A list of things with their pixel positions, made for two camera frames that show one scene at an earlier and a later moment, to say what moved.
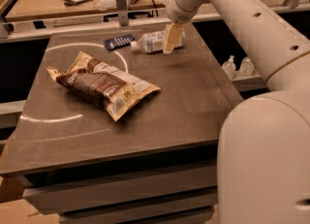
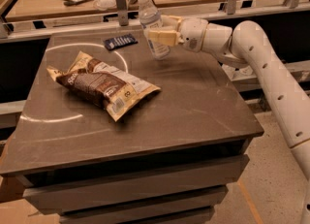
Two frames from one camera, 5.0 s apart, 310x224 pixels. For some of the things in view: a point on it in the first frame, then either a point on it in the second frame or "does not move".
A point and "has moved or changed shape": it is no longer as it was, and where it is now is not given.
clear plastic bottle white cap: [155, 41] has moved or changed shape
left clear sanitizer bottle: [230, 67] does not move
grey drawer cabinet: [157, 163] does not move
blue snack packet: [117, 42] does not move
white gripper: [178, 12] → [194, 35]
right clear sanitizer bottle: [246, 67] does not move
